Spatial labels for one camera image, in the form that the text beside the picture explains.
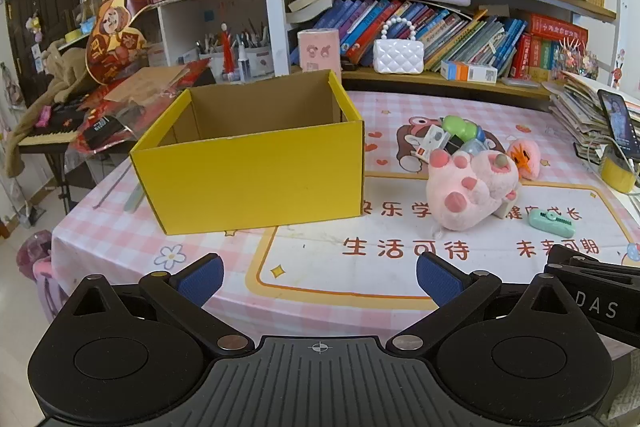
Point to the row of red dictionaries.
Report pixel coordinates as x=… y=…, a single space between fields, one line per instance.
x=550 y=42

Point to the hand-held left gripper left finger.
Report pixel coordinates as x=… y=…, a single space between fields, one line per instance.
x=207 y=277

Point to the red gold figure decoration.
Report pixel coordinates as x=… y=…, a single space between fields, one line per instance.
x=112 y=27

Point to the red white figurine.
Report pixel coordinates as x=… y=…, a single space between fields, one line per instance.
x=227 y=52

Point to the pink plush toy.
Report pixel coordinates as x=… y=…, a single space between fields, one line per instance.
x=470 y=192

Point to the white cabinet shelf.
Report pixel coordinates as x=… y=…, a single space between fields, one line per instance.
x=185 y=22

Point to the stack of books and papers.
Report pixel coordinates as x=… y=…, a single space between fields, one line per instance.
x=575 y=107

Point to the white desk pen holder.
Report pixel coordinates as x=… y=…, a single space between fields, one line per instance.
x=257 y=62

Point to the black binder clip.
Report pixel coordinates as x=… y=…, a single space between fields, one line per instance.
x=452 y=145

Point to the brown cardboard sheet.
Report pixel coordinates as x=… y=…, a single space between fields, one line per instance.
x=145 y=84

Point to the pink printed box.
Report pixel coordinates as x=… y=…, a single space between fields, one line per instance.
x=319 y=52

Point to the white quilted pearl handbag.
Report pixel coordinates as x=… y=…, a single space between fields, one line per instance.
x=398 y=52

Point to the orange plush toy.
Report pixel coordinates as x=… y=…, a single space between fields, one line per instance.
x=525 y=157

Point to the green correction tape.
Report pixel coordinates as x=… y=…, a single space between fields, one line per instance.
x=550 y=223

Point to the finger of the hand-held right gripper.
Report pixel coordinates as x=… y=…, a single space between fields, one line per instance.
x=575 y=257
x=600 y=274

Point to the orange and blue small box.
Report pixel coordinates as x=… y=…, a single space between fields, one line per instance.
x=467 y=71

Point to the black piano keyboard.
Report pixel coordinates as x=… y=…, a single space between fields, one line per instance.
x=50 y=136

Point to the thick white-paged book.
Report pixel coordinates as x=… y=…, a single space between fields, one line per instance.
x=312 y=2

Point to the grey metal ruler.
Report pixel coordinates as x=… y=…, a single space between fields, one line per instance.
x=134 y=202

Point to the red plastic packaging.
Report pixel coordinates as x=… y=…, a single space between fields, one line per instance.
x=192 y=74

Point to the pink printed tablecloth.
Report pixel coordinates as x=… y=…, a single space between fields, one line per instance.
x=350 y=267

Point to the small white card box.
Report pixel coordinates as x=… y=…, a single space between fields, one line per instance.
x=434 y=139

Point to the pink purple backpack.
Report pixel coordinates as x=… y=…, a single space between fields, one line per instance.
x=35 y=252

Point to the row of blue leaning books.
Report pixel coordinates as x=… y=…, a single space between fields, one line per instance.
x=450 y=32

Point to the black labelled packet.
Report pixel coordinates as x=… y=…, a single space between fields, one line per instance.
x=102 y=127

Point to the green plastic toy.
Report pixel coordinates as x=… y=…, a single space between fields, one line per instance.
x=457 y=126

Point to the black smartphone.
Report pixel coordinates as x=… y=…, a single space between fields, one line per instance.
x=619 y=122

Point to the thin grey stick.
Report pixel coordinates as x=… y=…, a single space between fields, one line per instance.
x=112 y=184

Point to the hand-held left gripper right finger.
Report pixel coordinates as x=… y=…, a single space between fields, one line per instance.
x=435 y=278

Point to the yellow cardboard box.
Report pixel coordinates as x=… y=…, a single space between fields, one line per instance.
x=250 y=177

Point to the yellow tape roll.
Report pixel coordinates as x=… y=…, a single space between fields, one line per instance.
x=617 y=177

